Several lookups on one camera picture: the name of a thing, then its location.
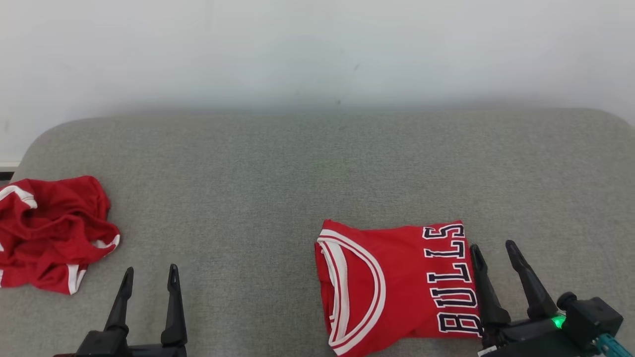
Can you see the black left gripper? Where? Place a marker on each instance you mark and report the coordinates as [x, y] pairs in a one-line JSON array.
[[158, 350]]

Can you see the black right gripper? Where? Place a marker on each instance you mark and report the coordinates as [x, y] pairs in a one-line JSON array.
[[526, 339]]

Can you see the red Bulls jersey white sleeves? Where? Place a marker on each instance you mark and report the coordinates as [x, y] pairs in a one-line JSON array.
[[397, 282]]

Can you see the red shorts white stripes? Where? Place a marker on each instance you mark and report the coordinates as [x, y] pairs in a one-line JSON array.
[[49, 233]]

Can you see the grey fabric sofa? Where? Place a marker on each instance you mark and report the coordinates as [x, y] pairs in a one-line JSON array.
[[248, 173]]

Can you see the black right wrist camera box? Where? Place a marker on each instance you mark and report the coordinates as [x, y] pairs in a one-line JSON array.
[[593, 317]]

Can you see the teal right camera connector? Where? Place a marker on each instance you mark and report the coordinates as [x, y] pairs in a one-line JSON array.
[[615, 345]]

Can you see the black white wall baseboard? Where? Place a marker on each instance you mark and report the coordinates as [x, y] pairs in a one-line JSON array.
[[7, 171]]

